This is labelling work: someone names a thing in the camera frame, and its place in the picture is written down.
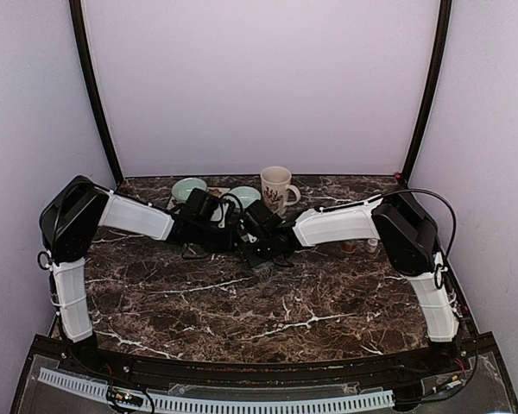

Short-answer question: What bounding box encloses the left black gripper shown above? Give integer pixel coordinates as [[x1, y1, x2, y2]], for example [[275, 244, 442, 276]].
[[193, 220, 243, 254]]

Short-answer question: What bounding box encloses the clear plastic pill organizer box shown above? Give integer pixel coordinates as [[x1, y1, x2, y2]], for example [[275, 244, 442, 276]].
[[252, 261, 275, 276]]

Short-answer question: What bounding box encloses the large orange label pill bottle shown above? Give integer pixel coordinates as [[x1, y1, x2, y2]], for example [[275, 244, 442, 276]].
[[340, 241, 355, 254]]

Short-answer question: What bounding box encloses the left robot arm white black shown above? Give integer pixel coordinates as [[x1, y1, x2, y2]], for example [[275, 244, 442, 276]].
[[39, 175, 238, 342]]

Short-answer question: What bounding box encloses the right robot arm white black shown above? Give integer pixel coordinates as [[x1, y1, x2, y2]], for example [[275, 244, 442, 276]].
[[240, 190, 459, 374]]

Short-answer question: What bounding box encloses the square floral ceramic plate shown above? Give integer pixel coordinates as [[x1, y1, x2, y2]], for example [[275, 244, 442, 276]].
[[207, 186, 231, 198]]

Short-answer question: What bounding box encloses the left teal ceramic bowl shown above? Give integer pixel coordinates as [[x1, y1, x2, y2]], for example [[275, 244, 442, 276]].
[[171, 178, 207, 203]]

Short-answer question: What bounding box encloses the teal ceramic bowl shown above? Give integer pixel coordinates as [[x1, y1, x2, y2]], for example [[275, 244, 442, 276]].
[[229, 186, 262, 208], [171, 178, 207, 203]]

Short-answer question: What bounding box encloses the right teal ceramic bowl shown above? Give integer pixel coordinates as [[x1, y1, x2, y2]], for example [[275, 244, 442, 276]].
[[229, 186, 262, 208]]

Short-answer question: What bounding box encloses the cream mug with coral pattern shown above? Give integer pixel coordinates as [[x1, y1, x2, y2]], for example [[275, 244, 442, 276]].
[[260, 166, 301, 216]]

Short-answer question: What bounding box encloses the left black frame post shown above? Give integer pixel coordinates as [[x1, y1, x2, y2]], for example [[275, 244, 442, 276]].
[[68, 0, 124, 186]]

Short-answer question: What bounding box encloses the black frame post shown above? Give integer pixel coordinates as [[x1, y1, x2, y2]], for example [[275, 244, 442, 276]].
[[68, 0, 124, 186], [401, 0, 452, 185]]

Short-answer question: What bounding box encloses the white slotted cable duct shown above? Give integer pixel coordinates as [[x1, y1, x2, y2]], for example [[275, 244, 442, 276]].
[[37, 367, 395, 413]]

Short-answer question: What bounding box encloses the black front rail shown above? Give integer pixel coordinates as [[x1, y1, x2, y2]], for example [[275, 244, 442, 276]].
[[25, 334, 502, 392]]

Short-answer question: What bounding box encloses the right black frame post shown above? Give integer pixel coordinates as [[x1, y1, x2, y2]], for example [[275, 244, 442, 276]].
[[401, 0, 452, 185]]

